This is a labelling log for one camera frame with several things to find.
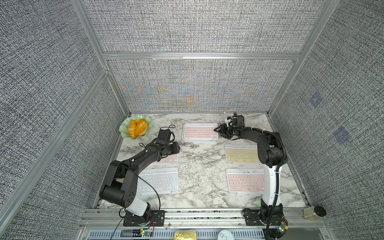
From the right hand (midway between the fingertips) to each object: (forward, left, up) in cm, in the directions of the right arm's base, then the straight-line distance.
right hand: (215, 126), depth 104 cm
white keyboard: (-36, +31, -5) cm, 48 cm away
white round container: (-61, +2, +1) cm, 61 cm away
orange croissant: (-3, +52, +2) cm, 52 cm away
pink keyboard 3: (-36, -15, -5) cm, 39 cm away
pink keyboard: (-1, +9, -4) cm, 10 cm away
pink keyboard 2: (-27, +28, +7) cm, 40 cm away
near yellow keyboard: (-18, -16, -6) cm, 25 cm away
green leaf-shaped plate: (0, +64, -1) cm, 64 cm away
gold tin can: (-61, +19, 0) cm, 64 cm away
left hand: (-17, +23, +2) cm, 29 cm away
